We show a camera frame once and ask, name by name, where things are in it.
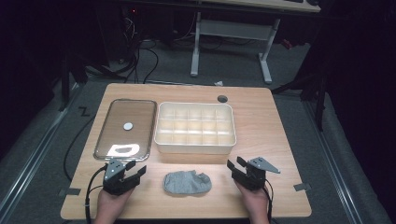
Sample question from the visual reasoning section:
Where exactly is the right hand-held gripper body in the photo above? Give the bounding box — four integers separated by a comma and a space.
232, 156, 281, 191

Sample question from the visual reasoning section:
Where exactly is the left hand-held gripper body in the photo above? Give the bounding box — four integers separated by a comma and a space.
102, 158, 140, 196

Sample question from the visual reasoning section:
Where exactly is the grey sock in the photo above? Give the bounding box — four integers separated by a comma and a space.
163, 169, 213, 196

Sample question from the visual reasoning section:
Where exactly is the person's left hand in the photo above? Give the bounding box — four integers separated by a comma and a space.
93, 186, 135, 224

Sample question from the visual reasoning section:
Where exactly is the person's right hand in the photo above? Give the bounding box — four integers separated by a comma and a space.
234, 181, 271, 224

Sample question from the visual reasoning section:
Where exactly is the grey tape piece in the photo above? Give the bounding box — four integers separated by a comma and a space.
59, 187, 82, 197
293, 182, 312, 192

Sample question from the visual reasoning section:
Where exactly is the clear plastic box lid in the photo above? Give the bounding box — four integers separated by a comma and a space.
93, 98, 158, 162

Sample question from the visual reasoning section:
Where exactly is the white divided storage box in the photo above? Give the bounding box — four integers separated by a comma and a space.
153, 101, 237, 155

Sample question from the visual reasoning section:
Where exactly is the black stand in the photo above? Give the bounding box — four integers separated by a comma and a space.
58, 50, 90, 112
270, 69, 330, 132

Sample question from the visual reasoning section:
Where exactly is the white-legged background desk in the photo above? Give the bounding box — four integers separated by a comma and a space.
190, 0, 321, 85

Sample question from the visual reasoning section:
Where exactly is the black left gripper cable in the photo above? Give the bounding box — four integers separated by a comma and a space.
84, 165, 109, 224

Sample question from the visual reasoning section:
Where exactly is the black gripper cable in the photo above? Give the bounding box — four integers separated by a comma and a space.
262, 178, 276, 224
84, 165, 109, 224

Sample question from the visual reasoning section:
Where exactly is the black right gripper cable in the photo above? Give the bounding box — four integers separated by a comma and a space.
262, 178, 276, 224

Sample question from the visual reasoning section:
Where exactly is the black floor cable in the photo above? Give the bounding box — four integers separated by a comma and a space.
63, 115, 96, 182

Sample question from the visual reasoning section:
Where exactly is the metal floor rail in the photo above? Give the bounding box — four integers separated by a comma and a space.
0, 82, 82, 217
302, 98, 364, 224

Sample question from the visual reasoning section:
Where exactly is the bundle of black floor cables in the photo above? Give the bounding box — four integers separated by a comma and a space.
122, 38, 160, 84

